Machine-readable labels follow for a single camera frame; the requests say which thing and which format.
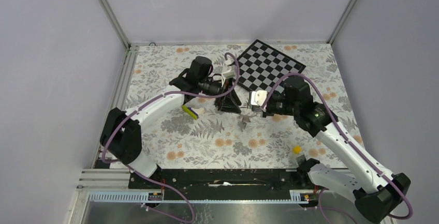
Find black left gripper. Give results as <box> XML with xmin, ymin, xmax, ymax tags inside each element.
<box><xmin>199</xmin><ymin>77</ymin><xmax>242</xmax><ymax>114</ymax></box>

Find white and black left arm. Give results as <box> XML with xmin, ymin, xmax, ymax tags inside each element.
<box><xmin>99</xmin><ymin>52</ymin><xmax>240</xmax><ymax>188</ymax></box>

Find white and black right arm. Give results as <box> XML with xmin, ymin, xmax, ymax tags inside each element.
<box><xmin>249</xmin><ymin>73</ymin><xmax>413</xmax><ymax>223</ymax></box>

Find black and white chessboard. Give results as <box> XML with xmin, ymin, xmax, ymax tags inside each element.
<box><xmin>237</xmin><ymin>39</ymin><xmax>306</xmax><ymax>92</ymax></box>

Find yellow cube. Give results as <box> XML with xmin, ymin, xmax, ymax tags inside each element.
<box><xmin>292</xmin><ymin>146</ymin><xmax>302</xmax><ymax>155</ymax></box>

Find floral patterned table mat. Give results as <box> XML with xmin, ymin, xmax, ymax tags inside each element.
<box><xmin>125</xmin><ymin>44</ymin><xmax>362</xmax><ymax>169</ymax></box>

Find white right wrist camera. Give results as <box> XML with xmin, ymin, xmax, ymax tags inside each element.
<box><xmin>248</xmin><ymin>90</ymin><xmax>268</xmax><ymax>112</ymax></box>

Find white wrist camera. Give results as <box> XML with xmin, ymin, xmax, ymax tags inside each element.
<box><xmin>248</xmin><ymin>90</ymin><xmax>268</xmax><ymax>112</ymax></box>
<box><xmin>221</xmin><ymin>65</ymin><xmax>239</xmax><ymax>84</ymax></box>

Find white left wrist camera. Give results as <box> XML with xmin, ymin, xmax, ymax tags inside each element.
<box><xmin>221</xmin><ymin>65</ymin><xmax>239</xmax><ymax>84</ymax></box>

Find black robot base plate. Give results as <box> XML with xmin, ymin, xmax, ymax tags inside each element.
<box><xmin>128</xmin><ymin>169</ymin><xmax>322</xmax><ymax>202</ymax></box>

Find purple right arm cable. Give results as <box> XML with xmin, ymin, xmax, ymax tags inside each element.
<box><xmin>262</xmin><ymin>72</ymin><xmax>414</xmax><ymax>224</ymax></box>

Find aluminium frame rails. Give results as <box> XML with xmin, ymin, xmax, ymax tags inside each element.
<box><xmin>70</xmin><ymin>0</ymin><xmax>399</xmax><ymax>224</ymax></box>

